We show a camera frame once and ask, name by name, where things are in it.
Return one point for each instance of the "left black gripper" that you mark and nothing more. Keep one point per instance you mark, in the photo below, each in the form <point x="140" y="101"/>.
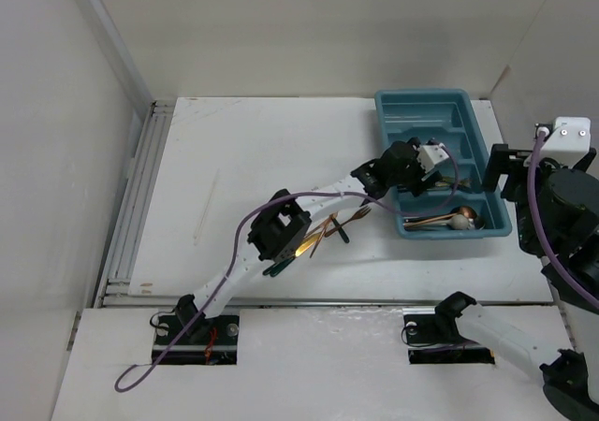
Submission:
<point x="419" y="181"/>

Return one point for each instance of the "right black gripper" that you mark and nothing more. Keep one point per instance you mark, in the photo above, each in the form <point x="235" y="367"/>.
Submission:
<point x="505" y="160"/>

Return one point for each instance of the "copper spoon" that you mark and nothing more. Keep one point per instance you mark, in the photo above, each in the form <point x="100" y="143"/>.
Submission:
<point x="465" y="211"/>

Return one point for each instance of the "white plastic spoon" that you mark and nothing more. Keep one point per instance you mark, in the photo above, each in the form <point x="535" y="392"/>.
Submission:
<point x="455" y="222"/>

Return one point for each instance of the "rose copper fork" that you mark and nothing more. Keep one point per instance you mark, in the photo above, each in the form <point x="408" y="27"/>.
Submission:
<point x="321" y="235"/>

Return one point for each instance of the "gold fork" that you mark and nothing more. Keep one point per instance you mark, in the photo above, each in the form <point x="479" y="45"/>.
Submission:
<point x="337" y="229"/>

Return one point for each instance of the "silver round spoon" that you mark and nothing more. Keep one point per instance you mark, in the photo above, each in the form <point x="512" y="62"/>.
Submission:
<point x="476" y="223"/>

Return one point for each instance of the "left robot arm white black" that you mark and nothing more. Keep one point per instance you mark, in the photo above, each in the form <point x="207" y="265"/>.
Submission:
<point x="273" y="232"/>

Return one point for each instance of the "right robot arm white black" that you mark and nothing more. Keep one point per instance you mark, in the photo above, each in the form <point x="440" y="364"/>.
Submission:
<point x="557" y="213"/>

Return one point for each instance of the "blue plastic cutlery tray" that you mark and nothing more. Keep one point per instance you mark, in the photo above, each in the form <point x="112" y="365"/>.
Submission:
<point x="445" y="115"/>

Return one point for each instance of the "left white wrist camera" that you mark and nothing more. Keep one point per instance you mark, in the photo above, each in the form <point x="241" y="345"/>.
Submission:
<point x="431" y="156"/>

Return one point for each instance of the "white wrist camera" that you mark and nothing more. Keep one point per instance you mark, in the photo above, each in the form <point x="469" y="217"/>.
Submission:
<point x="431" y="156"/>
<point x="566" y="141"/>

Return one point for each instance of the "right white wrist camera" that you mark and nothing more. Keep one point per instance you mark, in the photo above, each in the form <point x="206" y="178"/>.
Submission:
<point x="566" y="141"/>

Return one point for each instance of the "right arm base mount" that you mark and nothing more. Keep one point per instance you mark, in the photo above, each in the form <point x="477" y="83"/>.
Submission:
<point x="432" y="336"/>

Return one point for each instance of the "gold knife green handle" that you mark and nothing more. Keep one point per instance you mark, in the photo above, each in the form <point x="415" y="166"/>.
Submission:
<point x="275" y="269"/>

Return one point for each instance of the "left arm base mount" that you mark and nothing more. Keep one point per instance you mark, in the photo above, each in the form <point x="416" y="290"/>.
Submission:
<point x="215" y="343"/>

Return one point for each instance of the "aluminium rail frame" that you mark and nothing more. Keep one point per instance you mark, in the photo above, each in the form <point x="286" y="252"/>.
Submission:
<point x="140" y="175"/>

